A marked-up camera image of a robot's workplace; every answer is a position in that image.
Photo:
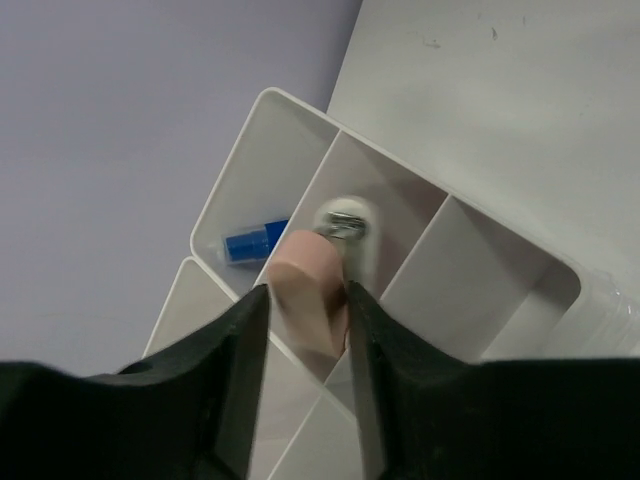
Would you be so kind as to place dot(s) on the white compartment organizer box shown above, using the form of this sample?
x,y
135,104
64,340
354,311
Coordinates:
x,y
455,275

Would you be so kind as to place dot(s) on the blue correction fluid bottle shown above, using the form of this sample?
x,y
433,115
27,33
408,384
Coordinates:
x,y
252,244

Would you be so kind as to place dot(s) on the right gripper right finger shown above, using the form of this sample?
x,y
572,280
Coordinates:
x,y
423,414

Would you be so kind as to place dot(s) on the white eraser box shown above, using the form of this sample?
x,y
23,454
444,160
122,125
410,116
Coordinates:
x,y
353,225

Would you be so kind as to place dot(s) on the pink eraser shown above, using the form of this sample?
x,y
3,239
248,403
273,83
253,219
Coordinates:
x,y
306,279

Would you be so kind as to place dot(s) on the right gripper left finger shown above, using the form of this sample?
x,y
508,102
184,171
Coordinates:
x,y
189,411

